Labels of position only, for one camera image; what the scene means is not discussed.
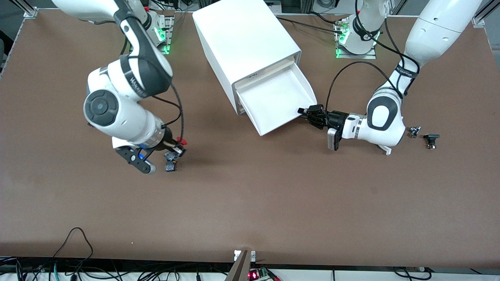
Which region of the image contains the red push button switch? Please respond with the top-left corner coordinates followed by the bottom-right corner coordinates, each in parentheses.
top-left (165, 137), bottom-right (188, 162)

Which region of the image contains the circuit board red led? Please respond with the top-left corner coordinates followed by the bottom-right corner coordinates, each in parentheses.
top-left (248, 267), bottom-right (280, 281)

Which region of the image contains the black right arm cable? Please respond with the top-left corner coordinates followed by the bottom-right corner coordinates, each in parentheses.
top-left (150, 80), bottom-right (184, 129)

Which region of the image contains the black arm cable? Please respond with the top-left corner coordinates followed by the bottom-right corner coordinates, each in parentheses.
top-left (326, 0), bottom-right (421, 114)
top-left (150, 80), bottom-right (184, 129)

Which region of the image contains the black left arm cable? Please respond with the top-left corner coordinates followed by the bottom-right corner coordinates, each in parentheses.
top-left (326, 0), bottom-right (421, 114)

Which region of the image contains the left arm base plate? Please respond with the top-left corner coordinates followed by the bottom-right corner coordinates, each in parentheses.
top-left (334, 18), bottom-right (377, 60)

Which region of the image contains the black table cable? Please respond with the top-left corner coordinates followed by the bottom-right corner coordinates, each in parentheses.
top-left (275, 16), bottom-right (344, 31)

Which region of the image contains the black switch part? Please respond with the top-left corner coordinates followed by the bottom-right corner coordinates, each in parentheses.
top-left (423, 133), bottom-right (441, 150)

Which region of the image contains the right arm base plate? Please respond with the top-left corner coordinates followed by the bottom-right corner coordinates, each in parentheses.
top-left (154, 16), bottom-right (174, 55)

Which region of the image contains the black looped cable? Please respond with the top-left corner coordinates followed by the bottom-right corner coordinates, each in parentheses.
top-left (52, 227), bottom-right (94, 270)

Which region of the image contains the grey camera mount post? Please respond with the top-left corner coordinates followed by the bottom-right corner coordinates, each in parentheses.
top-left (225, 250), bottom-right (256, 281)

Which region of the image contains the aluminium frame profile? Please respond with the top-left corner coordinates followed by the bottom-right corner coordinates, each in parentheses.
top-left (472, 0), bottom-right (500, 28)
top-left (21, 0), bottom-right (38, 18)

